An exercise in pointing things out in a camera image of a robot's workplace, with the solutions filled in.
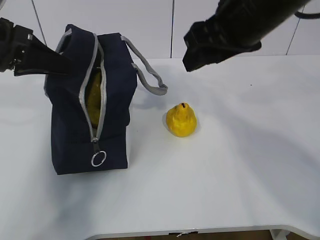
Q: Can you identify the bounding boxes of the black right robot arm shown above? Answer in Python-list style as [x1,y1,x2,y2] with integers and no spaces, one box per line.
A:
[182,0,320,72]

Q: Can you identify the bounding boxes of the yellow banana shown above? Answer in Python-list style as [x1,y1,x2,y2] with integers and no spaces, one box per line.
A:
[85,69,102,129]

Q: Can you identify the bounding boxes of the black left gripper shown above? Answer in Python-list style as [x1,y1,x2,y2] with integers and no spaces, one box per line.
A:
[0,17,72,77]

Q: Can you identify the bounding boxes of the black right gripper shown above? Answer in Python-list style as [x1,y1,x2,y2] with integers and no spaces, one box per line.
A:
[182,15,262,72]

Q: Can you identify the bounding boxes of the navy blue lunch bag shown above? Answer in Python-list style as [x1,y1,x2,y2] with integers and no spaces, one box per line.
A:
[44,24,168,175]

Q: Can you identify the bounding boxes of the yellow pear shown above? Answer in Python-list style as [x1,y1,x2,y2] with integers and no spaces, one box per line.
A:
[165,102,197,138]

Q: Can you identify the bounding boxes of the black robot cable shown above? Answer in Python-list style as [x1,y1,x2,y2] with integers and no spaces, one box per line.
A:
[294,9,320,20]

